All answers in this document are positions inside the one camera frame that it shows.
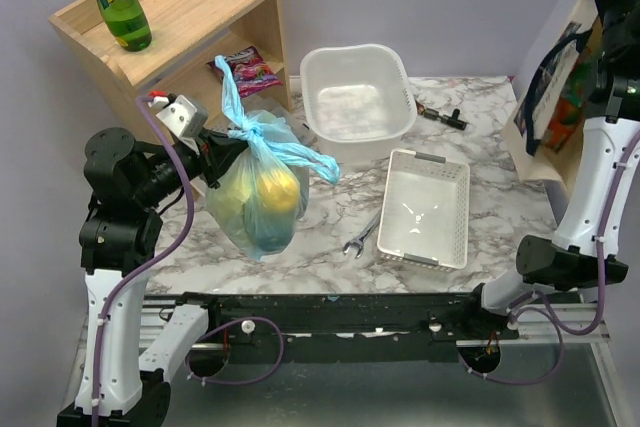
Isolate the light blue plastic grocery bag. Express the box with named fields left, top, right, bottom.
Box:
left=206, top=55, right=341, bottom=260

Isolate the yellow lemon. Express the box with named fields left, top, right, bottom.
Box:
left=255, top=167, right=301, bottom=213

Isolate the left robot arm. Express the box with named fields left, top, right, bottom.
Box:
left=57, top=128, right=248, bottom=426

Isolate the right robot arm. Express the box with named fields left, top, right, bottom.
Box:
left=480, top=0, right=639, bottom=315

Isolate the pink candy bag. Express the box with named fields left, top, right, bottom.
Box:
left=224, top=46, right=282, bottom=98

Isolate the large white plastic tub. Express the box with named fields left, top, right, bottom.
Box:
left=300, top=44, right=417, bottom=165

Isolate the wooden shelf unit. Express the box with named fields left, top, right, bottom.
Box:
left=49, top=0, right=291, bottom=142

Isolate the silver combination wrench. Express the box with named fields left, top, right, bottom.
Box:
left=343, top=210, right=382, bottom=258

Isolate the green glass bottle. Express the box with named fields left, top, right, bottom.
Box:
left=96, top=0, right=152, bottom=52

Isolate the white perforated plastic basket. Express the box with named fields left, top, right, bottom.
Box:
left=376, top=149, right=470, bottom=272

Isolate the small black tool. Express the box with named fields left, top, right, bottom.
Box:
left=416, top=102, right=468, bottom=131

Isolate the floral canvas tote bag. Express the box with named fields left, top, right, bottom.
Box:
left=501, top=0, right=602, bottom=190

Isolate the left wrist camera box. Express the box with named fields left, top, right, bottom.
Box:
left=148, top=94, right=208, bottom=144

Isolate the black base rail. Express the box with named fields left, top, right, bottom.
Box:
left=142, top=291, right=531, bottom=364

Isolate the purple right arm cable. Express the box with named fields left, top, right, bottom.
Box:
left=457, top=126, right=640, bottom=384

